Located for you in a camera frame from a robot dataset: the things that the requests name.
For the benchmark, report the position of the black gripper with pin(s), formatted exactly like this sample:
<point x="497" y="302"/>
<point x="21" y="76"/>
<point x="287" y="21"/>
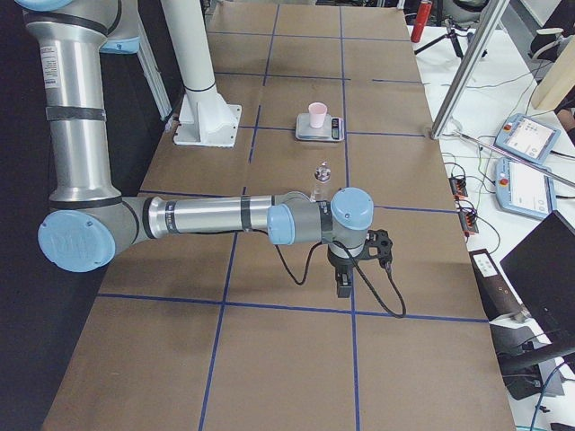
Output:
<point x="340" y="266"/>

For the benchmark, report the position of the pink plastic cup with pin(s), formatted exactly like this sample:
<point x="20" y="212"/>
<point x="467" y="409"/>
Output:
<point x="317" y="112"/>

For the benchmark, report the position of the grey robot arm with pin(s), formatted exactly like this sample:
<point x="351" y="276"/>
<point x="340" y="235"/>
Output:
<point x="90" y="222"/>

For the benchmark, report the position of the white digital kitchen scale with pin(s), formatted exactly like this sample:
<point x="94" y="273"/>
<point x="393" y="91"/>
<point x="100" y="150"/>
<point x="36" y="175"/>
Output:
<point x="332" y="130"/>

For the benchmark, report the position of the dark box with white label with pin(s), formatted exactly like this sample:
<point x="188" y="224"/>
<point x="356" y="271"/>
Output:
<point x="498" y="300"/>

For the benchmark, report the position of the near teach pendant tablet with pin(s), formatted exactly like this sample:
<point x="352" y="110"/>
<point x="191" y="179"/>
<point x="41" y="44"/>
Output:
<point x="523" y="191"/>

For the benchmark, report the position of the teach pendant tablet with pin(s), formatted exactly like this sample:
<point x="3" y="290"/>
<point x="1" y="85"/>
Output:
<point x="527" y="138"/>
<point x="523" y="191"/>

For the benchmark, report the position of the black monitor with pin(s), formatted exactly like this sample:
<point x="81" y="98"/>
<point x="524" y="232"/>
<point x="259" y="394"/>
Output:
<point x="541" y="270"/>

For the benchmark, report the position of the far teach pendant tablet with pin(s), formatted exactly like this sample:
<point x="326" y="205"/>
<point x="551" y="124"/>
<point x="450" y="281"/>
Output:
<point x="527" y="138"/>

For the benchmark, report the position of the long metal grabber stick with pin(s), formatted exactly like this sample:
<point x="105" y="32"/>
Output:
<point x="515" y="158"/>

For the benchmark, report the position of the black tripod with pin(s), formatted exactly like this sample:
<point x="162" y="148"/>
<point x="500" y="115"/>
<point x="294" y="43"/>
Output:
<point x="450" y="35"/>

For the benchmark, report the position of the red cylinder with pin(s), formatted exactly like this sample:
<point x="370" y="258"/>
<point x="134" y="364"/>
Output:
<point x="421" y="20"/>

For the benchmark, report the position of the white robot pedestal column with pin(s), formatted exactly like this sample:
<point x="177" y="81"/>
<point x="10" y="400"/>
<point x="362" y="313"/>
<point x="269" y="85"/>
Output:
<point x="205" y="118"/>

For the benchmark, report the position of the aluminium frame post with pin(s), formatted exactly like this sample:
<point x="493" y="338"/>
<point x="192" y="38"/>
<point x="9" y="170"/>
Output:
<point x="488" y="24"/>

